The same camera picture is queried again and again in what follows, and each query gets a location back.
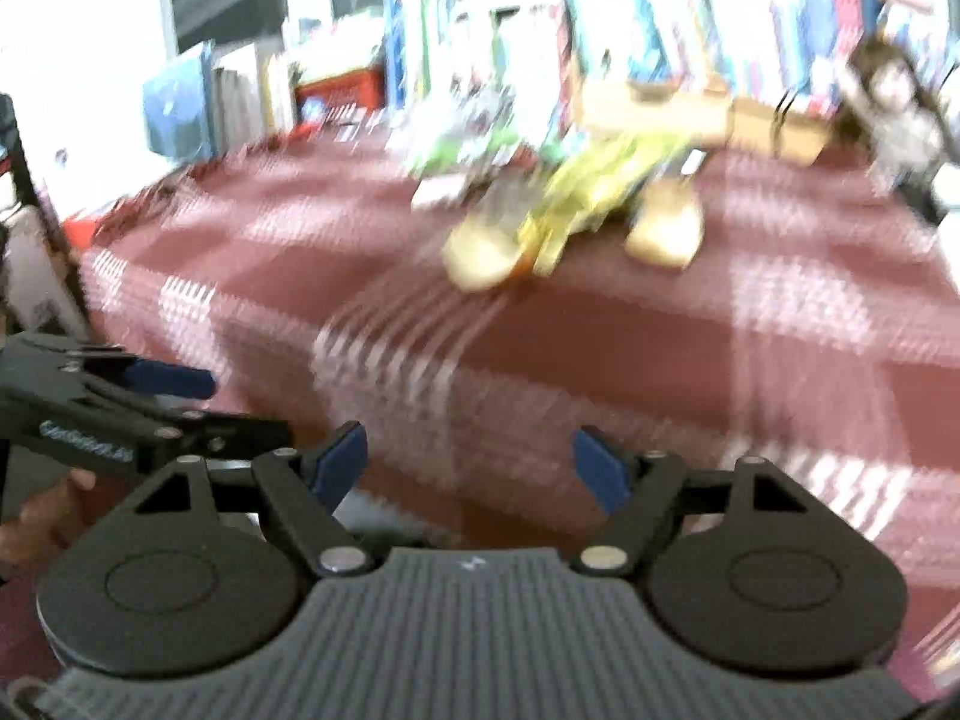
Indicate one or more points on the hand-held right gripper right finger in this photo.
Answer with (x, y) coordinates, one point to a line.
(604, 469)

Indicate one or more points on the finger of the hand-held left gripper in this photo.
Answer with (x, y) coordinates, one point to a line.
(169, 379)
(225, 435)

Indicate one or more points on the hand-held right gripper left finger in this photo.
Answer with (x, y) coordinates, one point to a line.
(337, 465)

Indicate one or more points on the tan snack packet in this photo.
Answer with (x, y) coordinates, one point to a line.
(667, 229)
(487, 255)

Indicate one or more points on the yellow green wrapper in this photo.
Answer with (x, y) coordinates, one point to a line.
(600, 180)

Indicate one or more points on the person's left hand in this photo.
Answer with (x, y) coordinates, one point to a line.
(45, 517)

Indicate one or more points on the red white plaid blanket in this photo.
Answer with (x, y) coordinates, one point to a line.
(600, 360)

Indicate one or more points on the red plastic crate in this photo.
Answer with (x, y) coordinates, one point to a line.
(337, 97)

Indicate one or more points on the stack of flat-lying books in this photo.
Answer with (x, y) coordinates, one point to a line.
(337, 45)

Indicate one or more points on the wooden drawer organizer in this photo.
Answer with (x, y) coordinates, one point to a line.
(780, 131)

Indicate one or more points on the row of tall picture books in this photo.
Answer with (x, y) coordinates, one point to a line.
(480, 37)

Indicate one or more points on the row of paperback books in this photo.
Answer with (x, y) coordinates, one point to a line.
(712, 22)

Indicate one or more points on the brown-haired doll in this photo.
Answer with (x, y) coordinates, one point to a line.
(892, 82)

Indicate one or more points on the black metal frame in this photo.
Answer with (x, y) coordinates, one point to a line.
(30, 180)

